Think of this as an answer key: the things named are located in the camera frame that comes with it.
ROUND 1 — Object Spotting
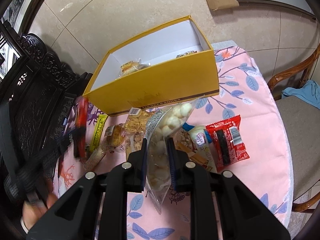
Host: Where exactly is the beige biscuit packet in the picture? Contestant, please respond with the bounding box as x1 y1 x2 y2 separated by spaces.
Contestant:
174 129 217 173

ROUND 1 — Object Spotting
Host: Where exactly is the framed ink painting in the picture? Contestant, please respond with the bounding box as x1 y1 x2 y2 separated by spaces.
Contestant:
1 0 25 27

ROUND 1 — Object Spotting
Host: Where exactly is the clear bag of white puffs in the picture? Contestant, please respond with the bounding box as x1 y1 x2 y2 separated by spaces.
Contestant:
145 98 200 213

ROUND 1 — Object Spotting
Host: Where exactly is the clear rice cracker bar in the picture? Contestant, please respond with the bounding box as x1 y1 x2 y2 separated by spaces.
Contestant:
84 146 105 171

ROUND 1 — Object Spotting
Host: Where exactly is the small bread bun packet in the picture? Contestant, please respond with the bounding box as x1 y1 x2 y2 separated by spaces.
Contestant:
119 59 151 78

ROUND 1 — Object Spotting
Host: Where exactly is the blue cloth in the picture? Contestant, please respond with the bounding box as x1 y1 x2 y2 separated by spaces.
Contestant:
281 80 320 109

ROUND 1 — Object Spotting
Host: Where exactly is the clear cracker bag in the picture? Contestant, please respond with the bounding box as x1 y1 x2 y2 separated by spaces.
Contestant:
124 108 154 159

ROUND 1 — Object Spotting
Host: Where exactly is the red black cookie packet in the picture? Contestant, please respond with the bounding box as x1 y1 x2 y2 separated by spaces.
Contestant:
206 115 249 172

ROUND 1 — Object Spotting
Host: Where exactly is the white candy packet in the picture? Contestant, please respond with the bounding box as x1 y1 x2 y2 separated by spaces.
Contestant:
182 123 212 151

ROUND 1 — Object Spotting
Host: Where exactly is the red chocolate wafer bar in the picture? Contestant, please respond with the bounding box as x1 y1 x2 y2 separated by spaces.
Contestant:
74 97 88 163

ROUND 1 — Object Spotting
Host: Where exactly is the person's left hand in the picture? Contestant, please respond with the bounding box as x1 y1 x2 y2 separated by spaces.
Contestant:
21 193 57 233

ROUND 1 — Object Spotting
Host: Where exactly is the red white snack packet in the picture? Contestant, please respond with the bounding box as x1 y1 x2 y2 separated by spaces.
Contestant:
176 50 197 58

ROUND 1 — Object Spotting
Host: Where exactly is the yellow wrapped snack bar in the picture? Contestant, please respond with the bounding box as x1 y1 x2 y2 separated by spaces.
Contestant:
89 114 108 153

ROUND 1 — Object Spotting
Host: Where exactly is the wooden chair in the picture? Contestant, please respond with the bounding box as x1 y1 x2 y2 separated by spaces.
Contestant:
267 45 319 214

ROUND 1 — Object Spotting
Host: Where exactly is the yellow cardboard box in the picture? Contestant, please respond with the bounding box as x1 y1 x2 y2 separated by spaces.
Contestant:
83 16 219 116

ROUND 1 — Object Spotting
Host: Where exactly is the dark carved wooden furniture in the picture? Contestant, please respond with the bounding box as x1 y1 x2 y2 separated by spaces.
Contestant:
0 21 94 181

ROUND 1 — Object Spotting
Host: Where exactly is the pink patterned tablecloth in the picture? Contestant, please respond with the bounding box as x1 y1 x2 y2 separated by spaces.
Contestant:
51 39 295 240

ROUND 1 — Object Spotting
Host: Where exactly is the clear cookie bag with label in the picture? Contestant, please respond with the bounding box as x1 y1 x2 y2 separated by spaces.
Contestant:
101 124 125 151

